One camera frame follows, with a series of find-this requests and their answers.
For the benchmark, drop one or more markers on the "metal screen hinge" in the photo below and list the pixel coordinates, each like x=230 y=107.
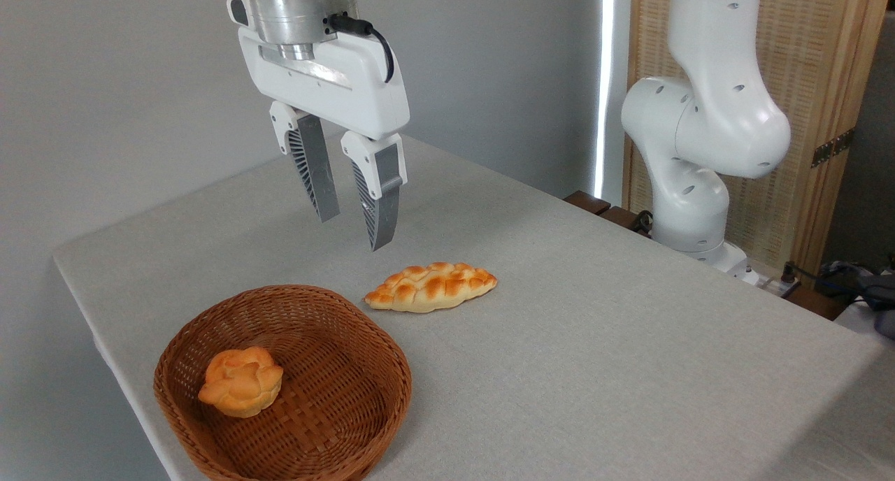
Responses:
x=832 y=147

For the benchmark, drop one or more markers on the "grey tablecloth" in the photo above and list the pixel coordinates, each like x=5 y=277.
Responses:
x=594 y=362

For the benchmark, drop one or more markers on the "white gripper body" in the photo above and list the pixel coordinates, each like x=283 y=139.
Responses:
x=349 y=89

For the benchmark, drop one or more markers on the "long braided bread loaf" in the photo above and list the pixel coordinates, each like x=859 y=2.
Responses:
x=430 y=286

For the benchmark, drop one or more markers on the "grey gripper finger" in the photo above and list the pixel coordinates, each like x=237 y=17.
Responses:
x=316 y=173
x=384 y=201

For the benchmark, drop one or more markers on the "white power strip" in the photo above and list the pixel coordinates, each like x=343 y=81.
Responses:
x=769 y=284

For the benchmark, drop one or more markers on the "black power plug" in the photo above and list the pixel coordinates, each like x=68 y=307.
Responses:
x=789 y=274

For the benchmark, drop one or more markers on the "brown wicker basket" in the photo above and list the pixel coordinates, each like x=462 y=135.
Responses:
x=335 y=411

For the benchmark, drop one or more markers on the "dark brown wooden block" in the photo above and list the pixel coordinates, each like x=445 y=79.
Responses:
x=621 y=217
x=587 y=202

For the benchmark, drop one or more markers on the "round flower-shaped bread bun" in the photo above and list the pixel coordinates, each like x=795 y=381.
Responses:
x=241 y=383

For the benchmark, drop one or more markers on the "wooden rattan folding screen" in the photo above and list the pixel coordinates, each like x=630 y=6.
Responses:
x=811 y=61

